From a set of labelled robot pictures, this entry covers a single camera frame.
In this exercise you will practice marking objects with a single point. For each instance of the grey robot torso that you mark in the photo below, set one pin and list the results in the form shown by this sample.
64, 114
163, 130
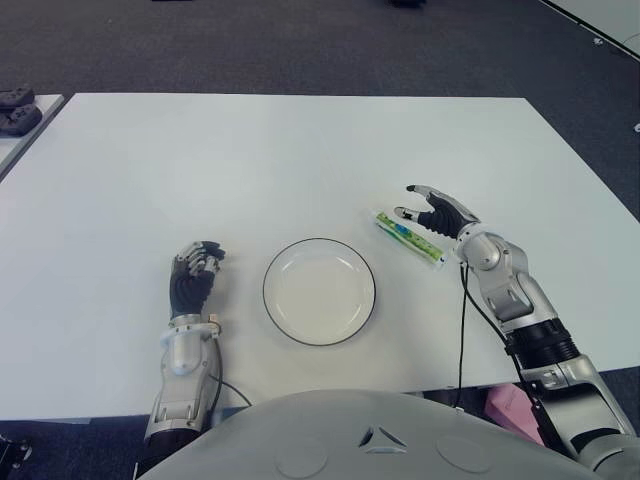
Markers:
320, 440

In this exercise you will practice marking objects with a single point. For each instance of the white background table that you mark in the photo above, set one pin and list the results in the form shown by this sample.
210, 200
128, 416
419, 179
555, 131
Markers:
600, 15

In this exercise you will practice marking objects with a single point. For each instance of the pink box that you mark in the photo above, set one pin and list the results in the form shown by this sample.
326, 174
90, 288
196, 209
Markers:
505, 405

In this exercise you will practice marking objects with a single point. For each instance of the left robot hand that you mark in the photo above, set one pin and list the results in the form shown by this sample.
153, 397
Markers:
187, 292

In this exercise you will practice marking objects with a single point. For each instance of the black game controller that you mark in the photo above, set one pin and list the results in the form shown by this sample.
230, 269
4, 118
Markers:
17, 97
20, 120

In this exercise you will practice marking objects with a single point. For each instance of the white plate with black rim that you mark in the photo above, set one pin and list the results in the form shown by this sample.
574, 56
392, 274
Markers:
320, 295

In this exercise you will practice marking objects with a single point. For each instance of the white side table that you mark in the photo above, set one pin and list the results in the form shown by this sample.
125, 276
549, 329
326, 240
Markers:
50, 105

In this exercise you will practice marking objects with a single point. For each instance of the green white toothpaste tube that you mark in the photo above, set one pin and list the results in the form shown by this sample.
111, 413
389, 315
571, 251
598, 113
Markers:
405, 235

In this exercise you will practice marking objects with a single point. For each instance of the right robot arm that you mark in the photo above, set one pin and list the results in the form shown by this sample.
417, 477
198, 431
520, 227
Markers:
505, 280

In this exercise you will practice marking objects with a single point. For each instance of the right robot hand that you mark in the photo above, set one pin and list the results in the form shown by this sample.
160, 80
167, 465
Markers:
445, 215

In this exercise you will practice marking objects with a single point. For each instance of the black metal bracket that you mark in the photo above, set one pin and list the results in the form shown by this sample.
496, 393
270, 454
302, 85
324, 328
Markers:
15, 450

